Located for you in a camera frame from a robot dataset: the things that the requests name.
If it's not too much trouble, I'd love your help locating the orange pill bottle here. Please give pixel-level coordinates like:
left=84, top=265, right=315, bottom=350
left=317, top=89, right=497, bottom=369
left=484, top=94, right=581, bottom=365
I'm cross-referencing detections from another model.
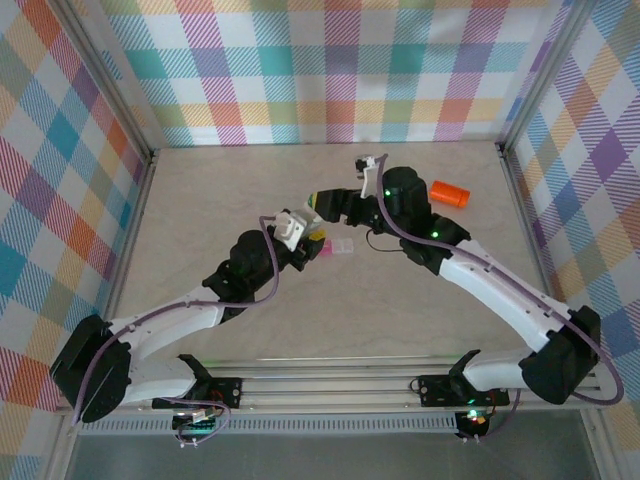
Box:
left=429, top=179, right=473, bottom=209

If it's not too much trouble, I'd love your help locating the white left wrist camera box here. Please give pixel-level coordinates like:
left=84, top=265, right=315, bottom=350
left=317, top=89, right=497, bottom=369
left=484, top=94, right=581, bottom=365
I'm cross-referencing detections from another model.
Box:
left=272, top=206, right=317, bottom=252

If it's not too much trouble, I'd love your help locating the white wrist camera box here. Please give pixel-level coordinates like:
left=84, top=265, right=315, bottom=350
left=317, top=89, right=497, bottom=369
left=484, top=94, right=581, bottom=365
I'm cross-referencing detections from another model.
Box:
left=272, top=206, right=317, bottom=252
left=353, top=154, right=385, bottom=200

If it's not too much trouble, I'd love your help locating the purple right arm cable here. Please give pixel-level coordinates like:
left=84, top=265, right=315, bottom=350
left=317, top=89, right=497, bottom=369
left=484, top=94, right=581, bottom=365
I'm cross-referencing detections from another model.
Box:
left=377, top=153, right=625, bottom=444

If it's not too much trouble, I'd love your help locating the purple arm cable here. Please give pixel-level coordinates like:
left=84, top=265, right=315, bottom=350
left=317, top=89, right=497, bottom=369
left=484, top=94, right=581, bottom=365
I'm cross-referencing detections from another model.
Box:
left=377, top=153, right=625, bottom=444
left=72, top=213, right=281, bottom=429

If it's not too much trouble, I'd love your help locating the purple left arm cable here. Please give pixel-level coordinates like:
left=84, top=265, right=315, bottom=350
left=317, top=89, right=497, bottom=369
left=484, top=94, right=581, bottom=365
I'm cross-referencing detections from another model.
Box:
left=72, top=213, right=281, bottom=429

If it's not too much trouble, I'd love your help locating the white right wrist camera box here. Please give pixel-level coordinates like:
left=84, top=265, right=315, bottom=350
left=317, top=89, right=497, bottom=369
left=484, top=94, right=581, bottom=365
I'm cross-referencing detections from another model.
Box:
left=353, top=154, right=385, bottom=200

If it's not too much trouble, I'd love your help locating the thin black wire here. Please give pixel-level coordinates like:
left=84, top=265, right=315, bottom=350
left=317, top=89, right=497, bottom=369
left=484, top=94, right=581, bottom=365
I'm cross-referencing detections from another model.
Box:
left=363, top=229, right=401, bottom=255

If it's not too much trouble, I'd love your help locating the aluminium table side rail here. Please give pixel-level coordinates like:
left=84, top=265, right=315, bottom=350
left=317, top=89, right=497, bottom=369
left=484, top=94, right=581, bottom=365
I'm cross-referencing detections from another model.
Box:
left=88, top=147, right=162, bottom=375
left=494, top=142, right=576, bottom=369

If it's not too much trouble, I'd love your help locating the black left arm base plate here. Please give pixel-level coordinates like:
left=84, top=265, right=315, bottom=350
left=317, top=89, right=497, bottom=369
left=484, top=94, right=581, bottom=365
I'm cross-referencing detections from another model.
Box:
left=151, top=375, right=245, bottom=412

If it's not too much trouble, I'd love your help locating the aluminium mounting rail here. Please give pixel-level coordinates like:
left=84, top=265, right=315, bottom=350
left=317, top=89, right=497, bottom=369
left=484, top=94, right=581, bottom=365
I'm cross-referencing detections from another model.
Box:
left=54, top=353, right=607, bottom=414

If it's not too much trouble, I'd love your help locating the aluminium frame post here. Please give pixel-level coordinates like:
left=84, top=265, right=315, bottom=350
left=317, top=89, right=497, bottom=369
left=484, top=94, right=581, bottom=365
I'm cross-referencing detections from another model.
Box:
left=53, top=0, right=157, bottom=157
left=498, top=0, right=601, bottom=151

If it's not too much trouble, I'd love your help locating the grey slotted cable duct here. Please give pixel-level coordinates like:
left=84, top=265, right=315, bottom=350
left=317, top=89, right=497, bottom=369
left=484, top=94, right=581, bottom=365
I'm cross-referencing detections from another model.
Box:
left=78, top=418, right=460, bottom=436

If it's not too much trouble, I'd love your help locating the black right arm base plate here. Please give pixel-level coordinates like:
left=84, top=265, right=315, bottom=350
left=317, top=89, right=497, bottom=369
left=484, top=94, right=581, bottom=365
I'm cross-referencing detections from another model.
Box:
left=416, top=373, right=512, bottom=409

